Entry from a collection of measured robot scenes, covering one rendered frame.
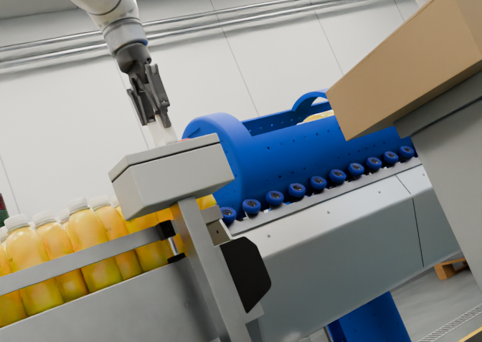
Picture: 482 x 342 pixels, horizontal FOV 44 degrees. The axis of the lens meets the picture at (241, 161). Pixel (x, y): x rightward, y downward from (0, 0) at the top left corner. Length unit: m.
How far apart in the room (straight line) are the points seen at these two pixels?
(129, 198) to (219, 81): 4.57
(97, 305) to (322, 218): 0.65
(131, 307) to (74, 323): 0.11
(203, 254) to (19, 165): 3.88
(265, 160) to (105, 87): 3.88
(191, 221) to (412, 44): 0.51
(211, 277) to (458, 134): 0.54
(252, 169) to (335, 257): 0.31
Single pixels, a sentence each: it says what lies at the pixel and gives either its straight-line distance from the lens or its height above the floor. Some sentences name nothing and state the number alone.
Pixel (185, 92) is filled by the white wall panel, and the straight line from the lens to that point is 5.44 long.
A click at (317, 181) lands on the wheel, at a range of 1.57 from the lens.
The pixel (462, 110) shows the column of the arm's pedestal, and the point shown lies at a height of 0.95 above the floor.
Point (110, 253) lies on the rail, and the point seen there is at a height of 0.96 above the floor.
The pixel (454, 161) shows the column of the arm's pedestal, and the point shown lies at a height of 0.87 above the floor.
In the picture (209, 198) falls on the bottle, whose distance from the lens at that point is 1.26.
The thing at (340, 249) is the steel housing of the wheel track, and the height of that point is 0.78.
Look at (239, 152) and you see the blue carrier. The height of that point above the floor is 1.09.
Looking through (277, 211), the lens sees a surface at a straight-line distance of 1.46.
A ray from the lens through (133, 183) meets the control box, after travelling 1.06.
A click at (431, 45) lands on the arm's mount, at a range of 1.07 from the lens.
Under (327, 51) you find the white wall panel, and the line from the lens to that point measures 6.37.
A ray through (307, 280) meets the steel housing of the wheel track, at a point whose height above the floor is 0.75.
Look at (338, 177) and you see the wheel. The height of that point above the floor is 0.96.
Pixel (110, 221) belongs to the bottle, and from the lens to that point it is 1.21.
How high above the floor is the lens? 0.86
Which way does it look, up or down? 9 degrees up
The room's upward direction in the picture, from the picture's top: 22 degrees counter-clockwise
